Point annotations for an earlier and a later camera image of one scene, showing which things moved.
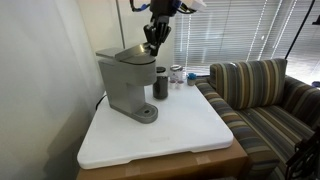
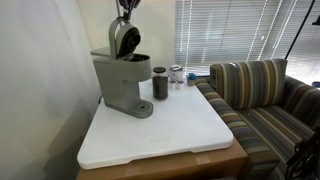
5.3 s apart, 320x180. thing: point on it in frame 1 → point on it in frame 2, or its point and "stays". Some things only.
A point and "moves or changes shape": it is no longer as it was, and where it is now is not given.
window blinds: (241, 30) stays
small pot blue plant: (191, 79) stays
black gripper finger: (152, 44) → (125, 4)
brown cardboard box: (228, 163) stays
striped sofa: (269, 109) stays
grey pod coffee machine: (126, 72) moves or changes shape
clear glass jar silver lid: (176, 73) stays
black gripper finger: (163, 30) → (128, 6)
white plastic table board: (185, 122) stays
